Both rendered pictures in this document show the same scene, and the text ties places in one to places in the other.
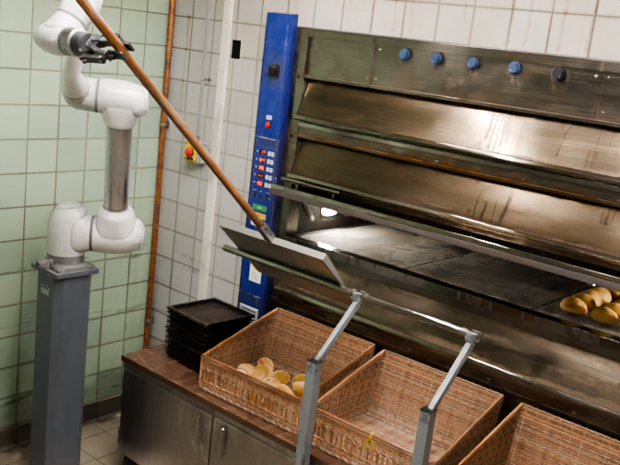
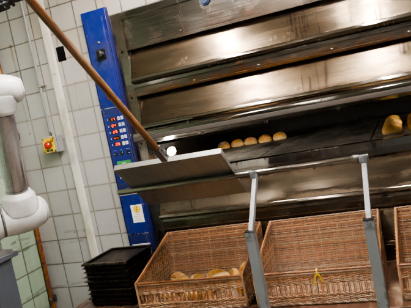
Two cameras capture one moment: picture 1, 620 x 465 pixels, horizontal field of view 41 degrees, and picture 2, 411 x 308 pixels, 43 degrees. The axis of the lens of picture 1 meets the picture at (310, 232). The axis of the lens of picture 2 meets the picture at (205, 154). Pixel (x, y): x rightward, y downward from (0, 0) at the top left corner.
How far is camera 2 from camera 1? 1.17 m
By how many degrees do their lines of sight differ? 19
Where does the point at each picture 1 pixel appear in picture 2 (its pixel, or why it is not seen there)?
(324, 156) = (164, 101)
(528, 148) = (327, 24)
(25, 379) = not seen: outside the picture
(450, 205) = (282, 90)
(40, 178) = not seen: outside the picture
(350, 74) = (164, 33)
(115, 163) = (9, 148)
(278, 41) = (96, 32)
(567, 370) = not seen: outside the picture
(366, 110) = (188, 52)
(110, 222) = (18, 203)
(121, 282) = (22, 274)
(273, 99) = (107, 76)
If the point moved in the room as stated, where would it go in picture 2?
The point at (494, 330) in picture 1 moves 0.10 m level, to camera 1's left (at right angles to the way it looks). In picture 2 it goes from (349, 167) to (332, 172)
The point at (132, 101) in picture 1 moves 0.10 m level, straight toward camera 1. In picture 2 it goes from (11, 86) to (15, 83)
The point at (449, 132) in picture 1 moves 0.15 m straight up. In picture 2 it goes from (262, 39) to (256, 10)
